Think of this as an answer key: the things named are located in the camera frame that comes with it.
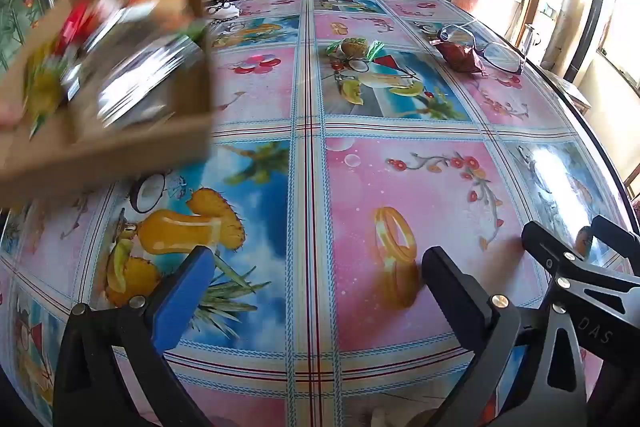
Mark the cardboard box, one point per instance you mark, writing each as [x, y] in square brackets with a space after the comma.
[125, 152]

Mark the eyeglasses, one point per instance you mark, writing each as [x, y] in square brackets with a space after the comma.
[502, 57]

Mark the orange black white scarf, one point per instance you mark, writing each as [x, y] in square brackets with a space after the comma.
[222, 9]

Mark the small green snack packet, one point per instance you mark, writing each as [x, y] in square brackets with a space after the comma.
[355, 47]

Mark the dark red snack packet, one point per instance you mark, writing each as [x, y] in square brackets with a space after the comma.
[460, 54]

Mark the flower painted glass panel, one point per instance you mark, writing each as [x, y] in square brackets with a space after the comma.
[20, 7]

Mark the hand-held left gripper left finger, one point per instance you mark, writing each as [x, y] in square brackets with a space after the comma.
[182, 302]

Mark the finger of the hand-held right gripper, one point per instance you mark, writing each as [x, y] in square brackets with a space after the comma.
[615, 239]
[545, 247]

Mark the fruit print tablecloth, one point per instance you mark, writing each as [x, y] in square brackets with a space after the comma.
[400, 187]

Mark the black standing pipe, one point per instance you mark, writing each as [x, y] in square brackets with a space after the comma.
[590, 27]

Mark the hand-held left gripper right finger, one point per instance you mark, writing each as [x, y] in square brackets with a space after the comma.
[450, 287]

